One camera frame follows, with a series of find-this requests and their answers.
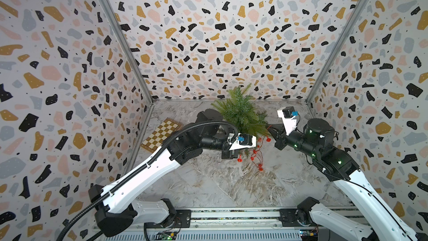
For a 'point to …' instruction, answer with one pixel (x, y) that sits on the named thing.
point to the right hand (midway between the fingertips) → (268, 126)
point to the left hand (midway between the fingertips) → (252, 143)
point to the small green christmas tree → (239, 109)
